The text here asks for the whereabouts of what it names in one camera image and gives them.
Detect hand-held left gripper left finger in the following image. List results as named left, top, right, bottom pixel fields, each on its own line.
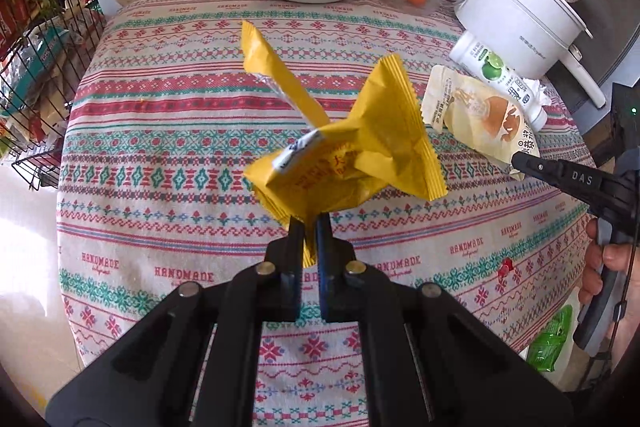
left=45, top=218, right=306, bottom=427

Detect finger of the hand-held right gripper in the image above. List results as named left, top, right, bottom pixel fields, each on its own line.
left=510, top=150, right=627, bottom=219

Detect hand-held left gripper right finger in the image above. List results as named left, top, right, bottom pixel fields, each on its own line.
left=316, top=212, right=574, bottom=427

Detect cream snack pouch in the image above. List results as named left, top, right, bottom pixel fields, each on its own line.
left=420, top=64, right=542, bottom=181

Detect yellow snack wrapper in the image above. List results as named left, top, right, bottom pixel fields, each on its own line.
left=241, top=20, right=449, bottom=269

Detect green snack packet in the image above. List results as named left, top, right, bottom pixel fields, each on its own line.
left=525, top=304, right=574, bottom=371

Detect person's right hand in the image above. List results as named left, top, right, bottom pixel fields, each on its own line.
left=578, top=219, right=637, bottom=306

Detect white crumpled tissue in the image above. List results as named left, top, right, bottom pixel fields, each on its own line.
left=524, top=77, right=557, bottom=108

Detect grey refrigerator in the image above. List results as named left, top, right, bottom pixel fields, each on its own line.
left=565, top=0, right=640, bottom=144

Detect white bottle with lime label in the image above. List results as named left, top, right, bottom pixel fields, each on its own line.
left=448, top=30, right=549, bottom=132

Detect white electric cooking pot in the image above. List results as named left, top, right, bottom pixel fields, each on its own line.
left=452, top=0, right=609, bottom=108

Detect red green patterned tablecloth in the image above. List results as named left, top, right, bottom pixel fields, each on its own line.
left=54, top=0, right=601, bottom=427

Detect black wire storage rack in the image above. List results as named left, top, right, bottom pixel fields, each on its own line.
left=0, top=0, right=109, bottom=191

